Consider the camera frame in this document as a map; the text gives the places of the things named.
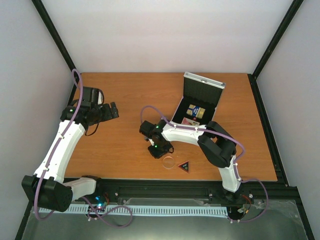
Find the aluminium poker case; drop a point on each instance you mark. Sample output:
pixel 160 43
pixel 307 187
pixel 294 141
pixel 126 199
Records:
pixel 199 91

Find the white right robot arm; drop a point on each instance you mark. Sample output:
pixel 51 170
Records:
pixel 216 144

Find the black aluminium frame rail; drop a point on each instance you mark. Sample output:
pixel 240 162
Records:
pixel 289 84

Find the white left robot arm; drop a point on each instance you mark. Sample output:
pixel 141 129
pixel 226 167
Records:
pixel 46 187

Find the light blue cable duct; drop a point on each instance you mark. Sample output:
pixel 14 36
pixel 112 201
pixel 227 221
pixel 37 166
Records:
pixel 153 211

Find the blue Texas Hold'em card box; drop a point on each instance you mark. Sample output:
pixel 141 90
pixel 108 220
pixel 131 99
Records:
pixel 195 111

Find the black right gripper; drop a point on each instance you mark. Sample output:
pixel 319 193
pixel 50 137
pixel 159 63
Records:
pixel 157 155

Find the red playing card box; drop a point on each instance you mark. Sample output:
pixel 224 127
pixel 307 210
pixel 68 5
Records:
pixel 190 122

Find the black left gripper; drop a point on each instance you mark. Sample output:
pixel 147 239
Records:
pixel 109 114

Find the black triangular button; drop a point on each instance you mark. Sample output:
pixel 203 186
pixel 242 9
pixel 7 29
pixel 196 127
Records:
pixel 185 166

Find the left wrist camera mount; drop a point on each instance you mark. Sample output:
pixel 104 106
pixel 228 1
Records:
pixel 101 97

